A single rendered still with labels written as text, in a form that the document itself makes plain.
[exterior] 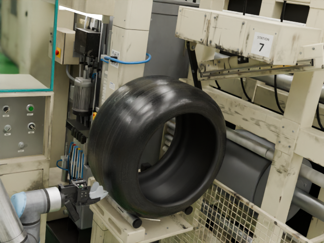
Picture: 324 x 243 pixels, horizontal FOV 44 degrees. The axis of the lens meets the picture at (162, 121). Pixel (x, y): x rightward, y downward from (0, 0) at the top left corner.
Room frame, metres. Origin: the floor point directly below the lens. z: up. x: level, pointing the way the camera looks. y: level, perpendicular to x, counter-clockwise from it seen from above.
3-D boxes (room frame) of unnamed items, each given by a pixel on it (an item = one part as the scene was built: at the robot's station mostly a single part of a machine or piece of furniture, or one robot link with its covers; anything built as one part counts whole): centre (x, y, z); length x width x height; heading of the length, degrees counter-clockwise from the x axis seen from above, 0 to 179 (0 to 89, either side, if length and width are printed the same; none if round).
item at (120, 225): (1.61, 0.15, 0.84); 0.36 x 0.09 x 0.06; 38
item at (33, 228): (1.25, 0.43, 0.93); 0.12 x 0.09 x 0.12; 12
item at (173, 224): (1.69, 0.03, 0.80); 0.37 x 0.36 x 0.02; 128
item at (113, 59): (1.88, 0.21, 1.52); 0.19 x 0.19 x 0.06; 38
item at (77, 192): (1.37, 0.30, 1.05); 0.12 x 0.08 x 0.09; 127
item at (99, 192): (1.42, 0.20, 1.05); 0.09 x 0.03 x 0.06; 128
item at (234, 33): (1.77, -0.28, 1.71); 0.61 x 0.25 x 0.15; 38
